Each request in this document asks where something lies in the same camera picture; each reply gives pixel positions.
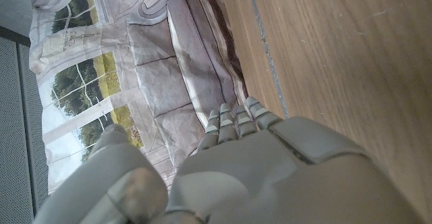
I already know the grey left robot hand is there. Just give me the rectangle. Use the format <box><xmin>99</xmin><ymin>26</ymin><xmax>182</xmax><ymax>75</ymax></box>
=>
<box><xmin>32</xmin><ymin>96</ymin><xmax>427</xmax><ymax>224</ymax></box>

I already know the printed sofa room backdrop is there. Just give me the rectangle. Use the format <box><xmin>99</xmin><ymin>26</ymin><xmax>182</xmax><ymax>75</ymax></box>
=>
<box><xmin>28</xmin><ymin>0</ymin><xmax>249</xmax><ymax>194</ymax></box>

